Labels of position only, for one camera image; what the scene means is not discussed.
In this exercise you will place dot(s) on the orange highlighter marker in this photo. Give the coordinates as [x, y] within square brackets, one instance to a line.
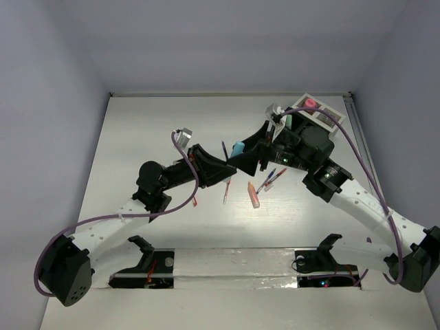
[253, 195]

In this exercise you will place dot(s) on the white grey tray box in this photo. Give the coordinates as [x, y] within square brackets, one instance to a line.
[323, 115]

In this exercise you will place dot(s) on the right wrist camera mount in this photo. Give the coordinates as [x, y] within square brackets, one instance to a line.
[277, 121]

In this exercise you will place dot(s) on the aluminium rail right edge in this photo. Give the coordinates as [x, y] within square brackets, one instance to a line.
[359, 136]

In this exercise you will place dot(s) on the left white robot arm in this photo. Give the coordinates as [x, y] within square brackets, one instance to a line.
[66, 266]

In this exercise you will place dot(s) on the green highlighter marker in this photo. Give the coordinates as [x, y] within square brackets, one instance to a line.
[288, 123]

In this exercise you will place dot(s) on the blue highlighter marker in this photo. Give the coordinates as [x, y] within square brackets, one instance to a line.
[237, 149]

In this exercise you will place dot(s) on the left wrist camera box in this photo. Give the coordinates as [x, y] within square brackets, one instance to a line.
[182, 137]

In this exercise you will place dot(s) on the purple pen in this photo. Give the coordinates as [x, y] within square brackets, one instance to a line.
[225, 152]

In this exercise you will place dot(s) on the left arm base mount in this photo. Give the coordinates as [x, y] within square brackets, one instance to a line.
[154, 269]

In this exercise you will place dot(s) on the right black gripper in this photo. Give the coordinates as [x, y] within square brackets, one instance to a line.
[248, 161]

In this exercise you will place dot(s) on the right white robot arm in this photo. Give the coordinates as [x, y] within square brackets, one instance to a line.
[409, 253]

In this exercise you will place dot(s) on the black two-compartment pen holder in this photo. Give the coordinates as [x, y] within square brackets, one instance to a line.
[300, 122]

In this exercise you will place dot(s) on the pink cylinder sharpener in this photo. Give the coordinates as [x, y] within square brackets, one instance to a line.
[310, 103]

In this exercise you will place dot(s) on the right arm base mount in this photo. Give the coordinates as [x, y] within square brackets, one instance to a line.
[316, 268]

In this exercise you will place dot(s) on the foil tape strip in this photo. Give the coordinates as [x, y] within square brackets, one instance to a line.
[225, 268]

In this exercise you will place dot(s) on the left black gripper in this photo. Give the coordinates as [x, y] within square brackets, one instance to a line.
[210, 170]

